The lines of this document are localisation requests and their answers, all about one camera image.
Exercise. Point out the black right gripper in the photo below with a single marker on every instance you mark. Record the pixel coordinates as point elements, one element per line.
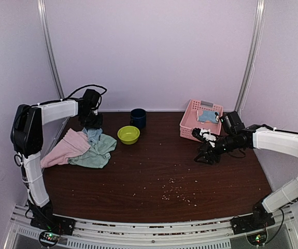
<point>208,152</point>

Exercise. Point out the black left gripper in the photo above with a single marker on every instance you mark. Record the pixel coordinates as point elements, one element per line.
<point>98,124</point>

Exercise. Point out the light blue towel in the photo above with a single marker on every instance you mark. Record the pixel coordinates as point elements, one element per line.
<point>93,135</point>

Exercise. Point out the patterned blue pastel towel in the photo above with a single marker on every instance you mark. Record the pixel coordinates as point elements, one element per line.
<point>209,116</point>

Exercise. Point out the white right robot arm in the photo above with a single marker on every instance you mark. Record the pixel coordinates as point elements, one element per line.
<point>259,137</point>

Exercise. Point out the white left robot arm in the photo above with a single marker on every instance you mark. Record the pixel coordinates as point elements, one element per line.
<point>27,139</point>

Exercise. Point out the pink towel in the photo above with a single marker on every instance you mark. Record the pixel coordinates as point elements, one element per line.
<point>73,144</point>

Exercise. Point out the mint green towel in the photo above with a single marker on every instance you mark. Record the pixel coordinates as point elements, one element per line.
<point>98,155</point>

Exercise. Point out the pink perforated plastic basket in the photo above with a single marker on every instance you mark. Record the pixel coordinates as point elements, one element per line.
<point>189,119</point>

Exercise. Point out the lime green bowl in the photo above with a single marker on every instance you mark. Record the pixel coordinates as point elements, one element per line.
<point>128,135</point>

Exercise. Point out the dark blue mug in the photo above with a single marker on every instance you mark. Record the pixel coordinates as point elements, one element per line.
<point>138,118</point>

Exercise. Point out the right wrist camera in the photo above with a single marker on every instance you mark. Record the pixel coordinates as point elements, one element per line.
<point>203,135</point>

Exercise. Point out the aluminium front rail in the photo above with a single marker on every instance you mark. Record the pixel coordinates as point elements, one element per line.
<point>212,233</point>

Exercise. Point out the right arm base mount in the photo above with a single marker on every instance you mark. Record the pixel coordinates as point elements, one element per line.
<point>255,231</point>

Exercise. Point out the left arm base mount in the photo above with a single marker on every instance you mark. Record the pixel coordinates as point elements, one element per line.
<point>51,234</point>

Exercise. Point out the left aluminium frame post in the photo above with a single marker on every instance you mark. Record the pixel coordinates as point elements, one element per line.
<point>41,4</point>

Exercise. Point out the aluminium frame post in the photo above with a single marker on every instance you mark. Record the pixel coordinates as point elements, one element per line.
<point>253,51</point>
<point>41,4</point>

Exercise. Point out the right aluminium frame post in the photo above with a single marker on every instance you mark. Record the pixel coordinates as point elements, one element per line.
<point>253,51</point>

